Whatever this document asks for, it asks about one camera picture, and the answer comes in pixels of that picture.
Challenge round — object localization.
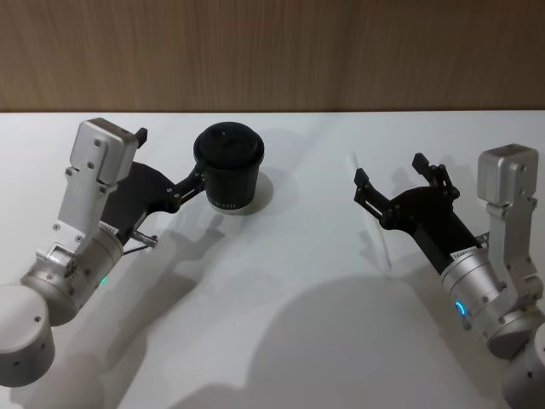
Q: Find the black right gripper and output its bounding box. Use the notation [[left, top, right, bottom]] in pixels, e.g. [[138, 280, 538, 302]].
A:
[[353, 152, 486, 274]]

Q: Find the thin dark wrist cable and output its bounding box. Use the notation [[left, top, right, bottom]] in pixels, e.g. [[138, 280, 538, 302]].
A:
[[123, 232, 159, 256]]

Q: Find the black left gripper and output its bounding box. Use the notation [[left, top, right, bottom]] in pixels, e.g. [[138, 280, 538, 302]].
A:
[[100, 126, 209, 246]]

